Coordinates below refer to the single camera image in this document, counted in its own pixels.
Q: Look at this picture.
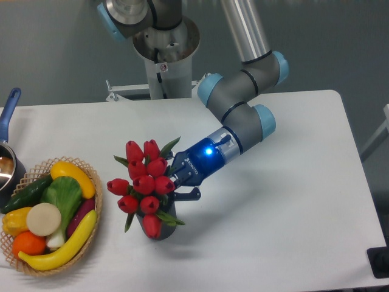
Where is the purple sweet potato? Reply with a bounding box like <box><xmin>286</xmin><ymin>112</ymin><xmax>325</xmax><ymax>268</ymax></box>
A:
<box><xmin>66</xmin><ymin>198</ymin><xmax>95</xmax><ymax>238</ymax></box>

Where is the beige round disc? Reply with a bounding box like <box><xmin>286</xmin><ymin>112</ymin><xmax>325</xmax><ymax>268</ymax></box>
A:
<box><xmin>26</xmin><ymin>203</ymin><xmax>61</xmax><ymax>237</ymax></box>

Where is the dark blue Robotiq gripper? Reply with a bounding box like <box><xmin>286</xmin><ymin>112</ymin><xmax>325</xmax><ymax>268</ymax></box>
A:
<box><xmin>166</xmin><ymin>137</ymin><xmax>225</xmax><ymax>201</ymax></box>

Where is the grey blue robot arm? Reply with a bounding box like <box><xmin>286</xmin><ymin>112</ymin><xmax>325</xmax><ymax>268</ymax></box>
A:
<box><xmin>97</xmin><ymin>1</ymin><xmax>289</xmax><ymax>201</ymax></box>

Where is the dark grey ribbed vase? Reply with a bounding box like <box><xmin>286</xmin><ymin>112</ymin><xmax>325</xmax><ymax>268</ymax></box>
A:
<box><xmin>136</xmin><ymin>193</ymin><xmax>179</xmax><ymax>240</ymax></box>

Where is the black device at edge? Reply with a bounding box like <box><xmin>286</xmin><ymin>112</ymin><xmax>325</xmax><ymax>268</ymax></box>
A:
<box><xmin>367</xmin><ymin>246</ymin><xmax>388</xmax><ymax>279</ymax></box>

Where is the white metal base frame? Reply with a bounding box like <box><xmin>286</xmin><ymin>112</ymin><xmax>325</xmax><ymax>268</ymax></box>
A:
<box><xmin>105</xmin><ymin>72</ymin><xmax>216</xmax><ymax>102</ymax></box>

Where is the yellow bell pepper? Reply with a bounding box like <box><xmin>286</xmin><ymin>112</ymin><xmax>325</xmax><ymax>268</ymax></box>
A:
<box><xmin>2</xmin><ymin>207</ymin><xmax>32</xmax><ymax>237</ymax></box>

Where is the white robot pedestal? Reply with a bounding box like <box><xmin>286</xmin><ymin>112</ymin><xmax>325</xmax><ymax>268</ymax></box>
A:
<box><xmin>133</xmin><ymin>16</ymin><xmax>200</xmax><ymax>100</ymax></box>

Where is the blue handled saucepan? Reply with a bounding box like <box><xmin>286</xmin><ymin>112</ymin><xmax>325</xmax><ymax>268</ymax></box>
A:
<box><xmin>1</xmin><ymin>88</ymin><xmax>26</xmax><ymax>207</ymax></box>

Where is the yellow banana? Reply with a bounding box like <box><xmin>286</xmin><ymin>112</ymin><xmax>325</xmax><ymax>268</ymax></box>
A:
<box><xmin>18</xmin><ymin>210</ymin><xmax>97</xmax><ymax>271</ymax></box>

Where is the dark green cucumber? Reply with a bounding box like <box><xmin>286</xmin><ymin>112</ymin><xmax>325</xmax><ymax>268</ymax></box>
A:
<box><xmin>1</xmin><ymin>175</ymin><xmax>53</xmax><ymax>214</ymax></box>

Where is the red tulip bouquet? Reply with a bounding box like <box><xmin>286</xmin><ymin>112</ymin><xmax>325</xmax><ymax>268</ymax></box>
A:
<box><xmin>107</xmin><ymin>138</ymin><xmax>180</xmax><ymax>232</ymax></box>

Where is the green bok choy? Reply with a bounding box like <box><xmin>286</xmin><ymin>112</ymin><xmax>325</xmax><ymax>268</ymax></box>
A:
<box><xmin>40</xmin><ymin>176</ymin><xmax>82</xmax><ymax>251</ymax></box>

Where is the orange fruit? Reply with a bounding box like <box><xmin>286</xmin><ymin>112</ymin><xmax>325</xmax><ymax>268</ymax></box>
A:
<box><xmin>12</xmin><ymin>231</ymin><xmax>46</xmax><ymax>259</ymax></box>

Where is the woven wicker basket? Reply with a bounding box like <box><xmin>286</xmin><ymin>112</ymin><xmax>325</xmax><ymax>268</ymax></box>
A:
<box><xmin>1</xmin><ymin>156</ymin><xmax>103</xmax><ymax>277</ymax></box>

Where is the yellow squash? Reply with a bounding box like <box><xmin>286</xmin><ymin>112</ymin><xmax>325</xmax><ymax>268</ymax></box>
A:
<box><xmin>50</xmin><ymin>161</ymin><xmax>95</xmax><ymax>199</ymax></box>

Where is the white frame at right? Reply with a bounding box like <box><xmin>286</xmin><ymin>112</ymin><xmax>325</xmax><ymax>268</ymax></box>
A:
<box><xmin>360</xmin><ymin>104</ymin><xmax>388</xmax><ymax>163</ymax></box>

